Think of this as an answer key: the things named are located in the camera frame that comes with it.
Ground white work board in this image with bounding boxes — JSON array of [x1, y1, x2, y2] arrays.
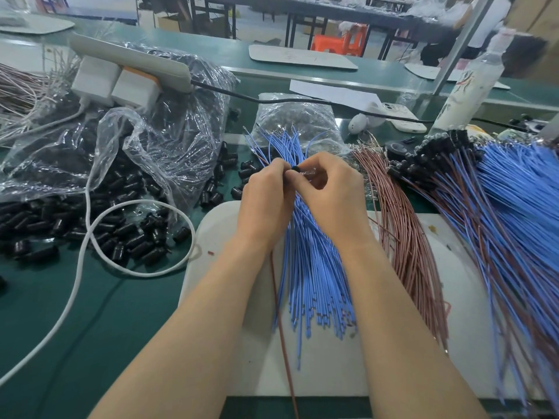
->
[[179, 200, 547, 400]]

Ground person's left forearm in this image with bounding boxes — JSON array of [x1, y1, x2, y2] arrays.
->
[[87, 240, 285, 419]]

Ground white power strip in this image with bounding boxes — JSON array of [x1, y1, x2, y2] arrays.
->
[[70, 32, 195, 93]]

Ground small clear plastic bag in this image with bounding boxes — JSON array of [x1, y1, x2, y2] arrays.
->
[[252, 91, 346, 158]]

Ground short metal frame post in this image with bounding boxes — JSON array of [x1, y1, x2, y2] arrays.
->
[[537, 109, 559, 140]]

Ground person's right forearm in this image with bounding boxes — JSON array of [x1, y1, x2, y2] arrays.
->
[[341, 235, 489, 419]]

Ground white orange charger adapter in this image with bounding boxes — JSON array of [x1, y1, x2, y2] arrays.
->
[[112, 67, 164, 112]]

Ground white spray bottle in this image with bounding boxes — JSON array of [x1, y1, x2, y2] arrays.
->
[[432, 27, 516, 132]]

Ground bundle of stripped brown wires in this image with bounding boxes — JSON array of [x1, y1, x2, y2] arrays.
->
[[0, 52, 82, 145]]

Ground white flat device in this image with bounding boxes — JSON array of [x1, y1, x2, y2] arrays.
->
[[377, 102, 429, 133]]

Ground white paper sheet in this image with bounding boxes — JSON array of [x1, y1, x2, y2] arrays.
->
[[288, 78, 394, 112]]

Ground slanted metal frame post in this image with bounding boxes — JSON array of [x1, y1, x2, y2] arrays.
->
[[428, 0, 497, 94]]

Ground black power cord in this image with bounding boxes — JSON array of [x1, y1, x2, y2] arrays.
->
[[192, 78, 534, 132]]

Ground white charging cable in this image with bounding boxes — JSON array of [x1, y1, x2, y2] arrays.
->
[[0, 104, 197, 388]]

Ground white computer mouse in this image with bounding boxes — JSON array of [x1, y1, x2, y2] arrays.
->
[[348, 112, 370, 136]]

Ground person's right hand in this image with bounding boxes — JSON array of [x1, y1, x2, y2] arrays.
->
[[284, 152, 372, 250]]

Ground orange plastic stool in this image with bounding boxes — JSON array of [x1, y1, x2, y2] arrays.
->
[[312, 22, 368, 58]]

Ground white flat tray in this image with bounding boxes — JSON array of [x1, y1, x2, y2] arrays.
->
[[248, 43, 359, 70], [404, 61, 512, 91], [0, 15, 76, 35]]

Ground bundle of blue wires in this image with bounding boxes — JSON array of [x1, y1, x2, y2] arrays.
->
[[245, 126, 358, 367]]

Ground blue table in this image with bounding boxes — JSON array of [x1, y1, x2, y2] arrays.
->
[[35, 0, 141, 23]]

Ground pile of black plastic caps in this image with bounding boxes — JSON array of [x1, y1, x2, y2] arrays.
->
[[0, 144, 263, 289]]

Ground large clear plastic bag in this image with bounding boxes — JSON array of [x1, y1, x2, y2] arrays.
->
[[0, 43, 239, 215]]

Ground pile of assembled wire harnesses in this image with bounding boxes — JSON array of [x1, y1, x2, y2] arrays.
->
[[384, 128, 559, 411]]

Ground long black-frame table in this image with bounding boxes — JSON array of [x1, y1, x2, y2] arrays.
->
[[148, 0, 455, 58]]

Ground cardboard boxes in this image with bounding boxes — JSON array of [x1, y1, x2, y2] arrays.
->
[[507, 0, 559, 79]]

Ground person's left hand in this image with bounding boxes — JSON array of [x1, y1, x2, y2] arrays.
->
[[236, 157, 298, 254]]

